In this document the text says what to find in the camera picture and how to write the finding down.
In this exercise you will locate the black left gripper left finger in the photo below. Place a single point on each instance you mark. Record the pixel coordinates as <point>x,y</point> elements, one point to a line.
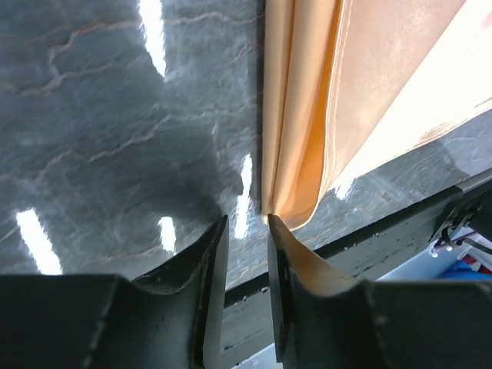
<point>170,317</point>

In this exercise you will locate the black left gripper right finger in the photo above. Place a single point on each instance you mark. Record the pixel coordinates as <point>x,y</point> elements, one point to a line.
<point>325,318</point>

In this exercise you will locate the peach cloth napkin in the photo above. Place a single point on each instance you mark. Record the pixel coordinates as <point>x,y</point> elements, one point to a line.
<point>351,85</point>

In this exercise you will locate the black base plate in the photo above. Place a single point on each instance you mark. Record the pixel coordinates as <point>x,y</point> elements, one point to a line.
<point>367,233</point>

